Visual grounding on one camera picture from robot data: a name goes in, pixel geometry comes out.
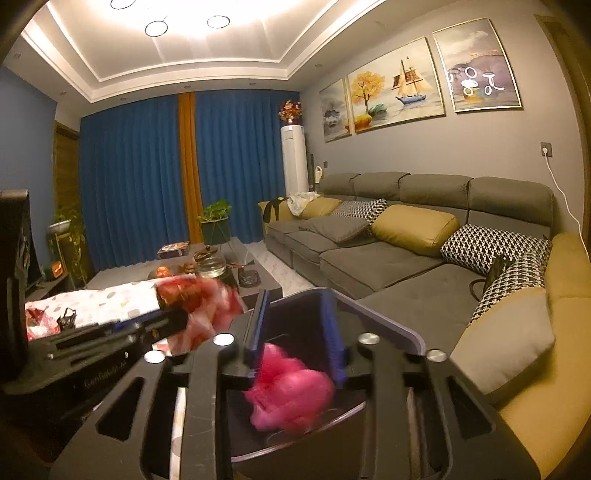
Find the ceiling ring lamp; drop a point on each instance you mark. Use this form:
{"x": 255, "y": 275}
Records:
{"x": 156, "y": 18}

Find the black plastic bag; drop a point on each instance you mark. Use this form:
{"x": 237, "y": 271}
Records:
{"x": 67, "y": 320}

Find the dark grey cushion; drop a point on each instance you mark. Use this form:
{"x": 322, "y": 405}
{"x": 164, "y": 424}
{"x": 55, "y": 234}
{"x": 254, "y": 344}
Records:
{"x": 337, "y": 229}

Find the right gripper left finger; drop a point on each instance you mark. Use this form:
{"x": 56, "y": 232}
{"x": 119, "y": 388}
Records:
{"x": 128, "y": 436}

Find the plant on stand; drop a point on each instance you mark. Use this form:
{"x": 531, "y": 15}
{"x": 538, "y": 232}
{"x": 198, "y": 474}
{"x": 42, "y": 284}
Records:
{"x": 67, "y": 235}

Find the right landscape painting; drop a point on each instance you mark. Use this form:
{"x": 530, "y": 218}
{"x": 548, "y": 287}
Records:
{"x": 478, "y": 73}

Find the light grey cushion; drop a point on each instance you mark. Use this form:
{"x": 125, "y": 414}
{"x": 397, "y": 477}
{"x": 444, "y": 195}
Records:
{"x": 505, "y": 348}

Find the blue curtain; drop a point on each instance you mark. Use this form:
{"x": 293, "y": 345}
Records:
{"x": 149, "y": 168}

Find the orange curtain strip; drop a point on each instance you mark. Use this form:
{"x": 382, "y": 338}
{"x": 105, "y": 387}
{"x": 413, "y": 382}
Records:
{"x": 188, "y": 164}

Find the dark coffee table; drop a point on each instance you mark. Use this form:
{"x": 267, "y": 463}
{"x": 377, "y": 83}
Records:
{"x": 242, "y": 271}

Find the dark grey trash bin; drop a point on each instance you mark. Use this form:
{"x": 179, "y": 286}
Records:
{"x": 333, "y": 448}

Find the left small painting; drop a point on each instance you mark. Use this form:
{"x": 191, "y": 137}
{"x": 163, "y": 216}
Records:
{"x": 334, "y": 103}

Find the black television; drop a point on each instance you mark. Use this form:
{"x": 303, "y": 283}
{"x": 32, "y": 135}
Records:
{"x": 17, "y": 254}

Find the pink plastic bag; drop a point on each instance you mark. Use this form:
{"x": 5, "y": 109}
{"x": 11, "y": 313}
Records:
{"x": 286, "y": 395}

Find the patterned white tablecloth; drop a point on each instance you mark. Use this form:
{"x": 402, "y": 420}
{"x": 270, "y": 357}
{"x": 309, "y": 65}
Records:
{"x": 121, "y": 302}

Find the wall socket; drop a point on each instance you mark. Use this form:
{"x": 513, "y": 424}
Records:
{"x": 546, "y": 149}

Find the potted green plant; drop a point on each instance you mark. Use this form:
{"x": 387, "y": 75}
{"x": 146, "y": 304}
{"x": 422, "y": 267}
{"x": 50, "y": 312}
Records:
{"x": 214, "y": 223}

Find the white standing air conditioner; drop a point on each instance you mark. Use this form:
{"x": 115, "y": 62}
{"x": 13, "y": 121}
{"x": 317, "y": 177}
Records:
{"x": 295, "y": 168}

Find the far patterned cushion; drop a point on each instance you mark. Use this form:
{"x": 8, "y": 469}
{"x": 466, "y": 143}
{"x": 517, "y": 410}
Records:
{"x": 365, "y": 210}

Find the red foil snack bag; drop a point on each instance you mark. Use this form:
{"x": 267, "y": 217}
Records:
{"x": 210, "y": 305}

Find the yellow cushion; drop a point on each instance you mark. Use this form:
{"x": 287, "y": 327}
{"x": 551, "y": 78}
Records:
{"x": 320, "y": 207}
{"x": 420, "y": 230}

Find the centre sailboat painting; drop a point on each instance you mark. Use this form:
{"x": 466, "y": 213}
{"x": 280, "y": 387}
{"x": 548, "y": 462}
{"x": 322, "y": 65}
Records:
{"x": 398, "y": 87}

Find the grey sectional sofa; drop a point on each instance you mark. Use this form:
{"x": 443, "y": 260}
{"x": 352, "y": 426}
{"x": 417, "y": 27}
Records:
{"x": 440, "y": 300}

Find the red flower decoration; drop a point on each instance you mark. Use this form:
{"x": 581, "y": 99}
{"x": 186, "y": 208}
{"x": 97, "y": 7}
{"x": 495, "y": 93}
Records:
{"x": 290, "y": 112}

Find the black white patterned cushion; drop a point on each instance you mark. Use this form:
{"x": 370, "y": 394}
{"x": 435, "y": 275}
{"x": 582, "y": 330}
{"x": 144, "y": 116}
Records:
{"x": 476, "y": 247}

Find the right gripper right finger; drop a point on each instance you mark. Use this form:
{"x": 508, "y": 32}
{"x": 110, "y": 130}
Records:
{"x": 424, "y": 418}

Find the far yellow cushion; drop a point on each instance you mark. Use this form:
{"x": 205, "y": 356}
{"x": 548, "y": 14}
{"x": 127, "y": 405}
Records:
{"x": 320, "y": 207}

